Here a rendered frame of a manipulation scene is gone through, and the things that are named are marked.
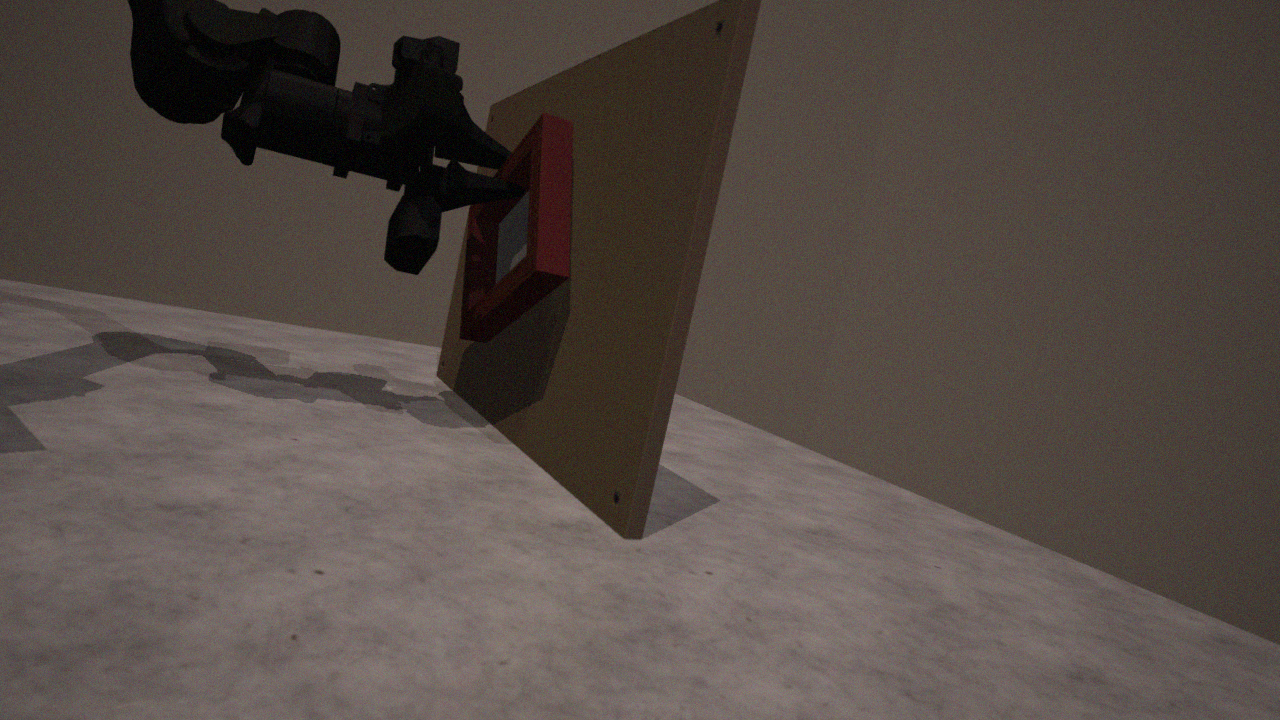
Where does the dark red picture frame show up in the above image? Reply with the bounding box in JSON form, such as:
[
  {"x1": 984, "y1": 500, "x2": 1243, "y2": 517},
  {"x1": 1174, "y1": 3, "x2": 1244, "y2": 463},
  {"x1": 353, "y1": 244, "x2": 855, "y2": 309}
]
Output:
[{"x1": 460, "y1": 113, "x2": 573, "y2": 343}]

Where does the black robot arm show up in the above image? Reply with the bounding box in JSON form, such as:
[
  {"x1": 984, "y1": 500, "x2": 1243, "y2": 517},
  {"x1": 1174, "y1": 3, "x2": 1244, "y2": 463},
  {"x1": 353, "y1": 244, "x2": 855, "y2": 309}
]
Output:
[{"x1": 128, "y1": 0, "x2": 463, "y2": 167}]

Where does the brown flat wooden board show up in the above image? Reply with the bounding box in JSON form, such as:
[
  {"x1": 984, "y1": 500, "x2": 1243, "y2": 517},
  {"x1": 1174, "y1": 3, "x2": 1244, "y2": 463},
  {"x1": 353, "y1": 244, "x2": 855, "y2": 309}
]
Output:
[{"x1": 436, "y1": 0, "x2": 762, "y2": 541}]

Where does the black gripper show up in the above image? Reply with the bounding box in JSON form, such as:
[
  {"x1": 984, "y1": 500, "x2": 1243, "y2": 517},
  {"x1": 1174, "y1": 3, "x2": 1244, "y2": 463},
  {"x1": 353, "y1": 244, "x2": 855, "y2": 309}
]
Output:
[{"x1": 323, "y1": 82, "x2": 525, "y2": 275}]

